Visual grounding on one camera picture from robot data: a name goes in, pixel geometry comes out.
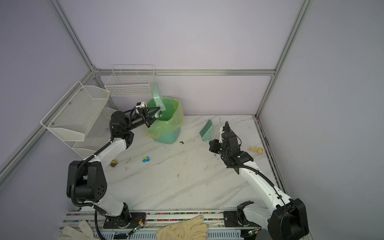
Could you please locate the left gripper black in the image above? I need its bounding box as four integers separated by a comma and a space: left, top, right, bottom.
125, 107, 162, 132

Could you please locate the green plastic dustpan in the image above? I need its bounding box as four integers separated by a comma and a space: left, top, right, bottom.
153, 82, 166, 112

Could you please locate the green hand brush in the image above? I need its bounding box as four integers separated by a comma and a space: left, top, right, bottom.
199, 120, 215, 142

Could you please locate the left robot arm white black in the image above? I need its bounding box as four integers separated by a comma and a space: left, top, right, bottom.
67, 102, 162, 222

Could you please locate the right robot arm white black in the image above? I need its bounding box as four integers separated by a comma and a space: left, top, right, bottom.
209, 124, 310, 240

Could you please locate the green trash bin with bag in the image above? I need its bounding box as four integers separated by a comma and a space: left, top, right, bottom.
143, 97, 184, 145

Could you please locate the beige small toy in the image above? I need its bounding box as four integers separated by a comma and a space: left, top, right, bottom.
248, 146, 264, 155

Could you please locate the blue scrap far left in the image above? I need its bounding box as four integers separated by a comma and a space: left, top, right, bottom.
143, 157, 151, 163

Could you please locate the lower white mesh shelf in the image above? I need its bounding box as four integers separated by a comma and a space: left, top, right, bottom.
72, 108, 116, 159

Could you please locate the white mesh shelf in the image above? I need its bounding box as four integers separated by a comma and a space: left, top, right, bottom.
41, 82, 110, 142
72, 108, 116, 159

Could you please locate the small yellow toy figure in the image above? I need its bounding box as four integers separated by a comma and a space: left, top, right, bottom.
110, 159, 118, 168

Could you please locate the upper white mesh shelf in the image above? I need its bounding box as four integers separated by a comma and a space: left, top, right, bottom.
41, 82, 110, 142

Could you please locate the beige work glove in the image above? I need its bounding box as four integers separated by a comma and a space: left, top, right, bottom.
157, 215, 209, 240

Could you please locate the white work glove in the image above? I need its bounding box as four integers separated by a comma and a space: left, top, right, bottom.
58, 220, 99, 240

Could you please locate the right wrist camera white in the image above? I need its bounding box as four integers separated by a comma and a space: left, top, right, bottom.
219, 127, 225, 144

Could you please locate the white wire basket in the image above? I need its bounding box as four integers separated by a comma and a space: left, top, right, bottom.
105, 65, 156, 97

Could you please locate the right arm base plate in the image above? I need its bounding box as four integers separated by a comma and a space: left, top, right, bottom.
223, 211, 260, 228

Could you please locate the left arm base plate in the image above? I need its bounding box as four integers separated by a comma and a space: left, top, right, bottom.
103, 212, 147, 229

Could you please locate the aluminium rail front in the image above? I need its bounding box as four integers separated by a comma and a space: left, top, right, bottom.
58, 206, 273, 239

